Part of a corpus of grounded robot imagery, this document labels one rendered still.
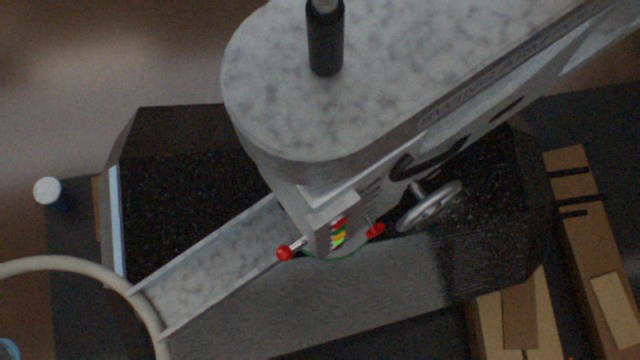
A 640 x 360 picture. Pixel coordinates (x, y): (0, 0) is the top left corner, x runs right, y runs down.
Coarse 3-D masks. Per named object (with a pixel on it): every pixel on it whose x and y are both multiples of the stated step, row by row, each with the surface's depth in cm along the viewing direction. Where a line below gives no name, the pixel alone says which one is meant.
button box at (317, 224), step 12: (336, 204) 93; (348, 204) 93; (312, 216) 92; (324, 216) 92; (336, 216) 92; (348, 216) 98; (312, 228) 92; (324, 228) 95; (348, 228) 108; (312, 240) 104; (324, 240) 103; (324, 252) 114
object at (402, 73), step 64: (384, 0) 81; (448, 0) 81; (512, 0) 81; (576, 0) 81; (256, 64) 79; (384, 64) 79; (448, 64) 79; (512, 64) 86; (256, 128) 76; (320, 128) 76; (384, 128) 77
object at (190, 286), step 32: (256, 224) 139; (288, 224) 139; (192, 256) 136; (224, 256) 138; (256, 256) 137; (160, 288) 136; (192, 288) 136; (224, 288) 136; (160, 320) 135; (192, 320) 132
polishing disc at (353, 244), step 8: (288, 216) 158; (360, 232) 157; (352, 240) 156; (360, 240) 156; (304, 248) 156; (344, 248) 156; (352, 248) 156; (328, 256) 155; (336, 256) 155; (344, 256) 156
